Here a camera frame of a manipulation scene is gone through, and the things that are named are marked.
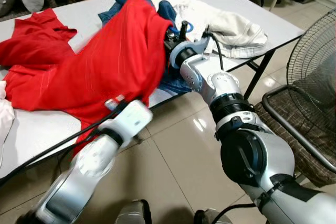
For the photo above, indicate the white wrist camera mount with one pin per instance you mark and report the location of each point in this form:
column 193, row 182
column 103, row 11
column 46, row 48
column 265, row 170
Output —
column 131, row 119
column 202, row 46

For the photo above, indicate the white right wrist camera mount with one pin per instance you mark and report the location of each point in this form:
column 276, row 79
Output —
column 202, row 46

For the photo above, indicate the blue plastic clothes hanger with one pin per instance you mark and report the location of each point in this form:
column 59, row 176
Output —
column 190, row 26

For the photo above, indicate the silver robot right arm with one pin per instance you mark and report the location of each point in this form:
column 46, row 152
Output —
column 283, row 150

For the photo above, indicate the grey robot right leg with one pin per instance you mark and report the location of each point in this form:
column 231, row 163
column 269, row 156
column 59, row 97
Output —
column 210, row 217

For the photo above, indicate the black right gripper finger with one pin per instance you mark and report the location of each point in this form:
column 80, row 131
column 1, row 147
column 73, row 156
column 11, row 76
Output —
column 184, row 29

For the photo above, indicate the black standing fan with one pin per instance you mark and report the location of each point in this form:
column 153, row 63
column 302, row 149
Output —
column 315, row 56

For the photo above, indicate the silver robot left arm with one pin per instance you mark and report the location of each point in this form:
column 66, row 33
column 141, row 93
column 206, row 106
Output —
column 79, row 171

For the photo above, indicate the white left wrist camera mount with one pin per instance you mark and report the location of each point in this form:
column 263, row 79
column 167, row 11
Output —
column 131, row 119

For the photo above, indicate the white shirt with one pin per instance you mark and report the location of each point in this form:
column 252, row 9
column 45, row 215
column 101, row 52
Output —
column 5, row 114

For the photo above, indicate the dark woven metal chair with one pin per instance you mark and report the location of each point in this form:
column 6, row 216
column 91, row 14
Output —
column 294, row 129

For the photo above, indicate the cream jacket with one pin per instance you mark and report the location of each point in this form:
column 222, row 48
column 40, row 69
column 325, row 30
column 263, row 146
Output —
column 231, row 30

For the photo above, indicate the grey robot leg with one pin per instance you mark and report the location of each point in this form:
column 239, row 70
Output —
column 134, row 213
column 210, row 217

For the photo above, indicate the red shirt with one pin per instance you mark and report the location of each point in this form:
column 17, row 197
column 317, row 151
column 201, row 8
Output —
column 105, row 61

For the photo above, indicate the grey robot left leg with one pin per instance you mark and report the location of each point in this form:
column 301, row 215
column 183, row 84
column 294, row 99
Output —
column 134, row 213

